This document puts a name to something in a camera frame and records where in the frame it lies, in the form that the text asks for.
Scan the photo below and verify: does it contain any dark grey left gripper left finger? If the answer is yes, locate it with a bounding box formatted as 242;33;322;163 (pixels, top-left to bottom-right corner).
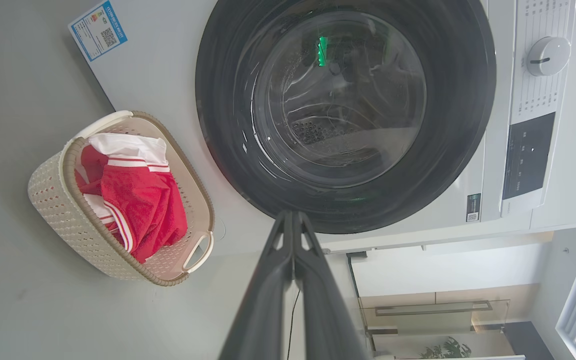
218;210;297;360

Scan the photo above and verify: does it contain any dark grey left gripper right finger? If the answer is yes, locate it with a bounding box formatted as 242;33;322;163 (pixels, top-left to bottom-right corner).
295;211;370;360

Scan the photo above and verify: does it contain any red garment with white stripes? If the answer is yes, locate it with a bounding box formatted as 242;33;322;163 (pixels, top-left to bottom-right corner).
74;144;189;265

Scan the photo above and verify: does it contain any dark grey glass washer door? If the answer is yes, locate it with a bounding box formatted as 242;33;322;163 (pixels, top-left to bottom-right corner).
195;0;498;235

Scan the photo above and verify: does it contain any white garment with red trim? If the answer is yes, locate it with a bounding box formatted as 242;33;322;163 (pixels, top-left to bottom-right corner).
87;132;171;174

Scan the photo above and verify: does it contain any cream perforated laundry basket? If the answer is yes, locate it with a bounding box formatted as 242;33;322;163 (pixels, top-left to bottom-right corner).
27;110;216;288

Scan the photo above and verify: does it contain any white front-load washing machine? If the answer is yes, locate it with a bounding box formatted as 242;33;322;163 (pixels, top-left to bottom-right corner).
67;0;576;258

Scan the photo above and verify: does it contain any green potted plant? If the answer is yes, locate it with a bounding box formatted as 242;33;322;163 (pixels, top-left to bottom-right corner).
420;336;474;360

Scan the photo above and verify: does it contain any small QR code sticker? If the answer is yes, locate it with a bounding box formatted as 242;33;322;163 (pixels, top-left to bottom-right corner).
465;193;483;224

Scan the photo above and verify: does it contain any black washer display panel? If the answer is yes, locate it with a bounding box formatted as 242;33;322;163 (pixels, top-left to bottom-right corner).
501;111;557;201

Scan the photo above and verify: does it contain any blue energy label sticker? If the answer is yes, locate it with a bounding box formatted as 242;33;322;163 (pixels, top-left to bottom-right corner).
67;0;129;63

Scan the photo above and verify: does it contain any white round control knob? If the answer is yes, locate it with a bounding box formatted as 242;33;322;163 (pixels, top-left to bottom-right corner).
526;36;573;78

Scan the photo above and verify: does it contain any thin black cable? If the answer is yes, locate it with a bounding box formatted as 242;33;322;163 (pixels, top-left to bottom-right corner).
286;288;302;360

